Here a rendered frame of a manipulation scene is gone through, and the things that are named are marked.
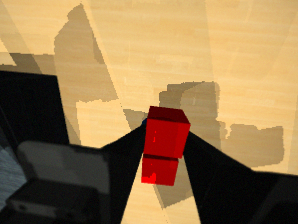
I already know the red cube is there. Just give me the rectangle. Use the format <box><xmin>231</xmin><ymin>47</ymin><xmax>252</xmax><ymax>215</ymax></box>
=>
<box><xmin>143</xmin><ymin>106</ymin><xmax>191</xmax><ymax>159</ymax></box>
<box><xmin>141</xmin><ymin>153</ymin><xmax>179</xmax><ymax>186</ymax></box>

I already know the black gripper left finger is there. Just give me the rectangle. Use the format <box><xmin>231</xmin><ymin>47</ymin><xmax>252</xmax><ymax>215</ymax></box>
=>
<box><xmin>17</xmin><ymin>124</ymin><xmax>146</xmax><ymax>224</ymax></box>

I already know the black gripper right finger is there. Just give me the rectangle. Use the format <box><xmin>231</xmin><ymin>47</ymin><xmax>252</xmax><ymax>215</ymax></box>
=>
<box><xmin>183</xmin><ymin>131</ymin><xmax>298</xmax><ymax>224</ymax></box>

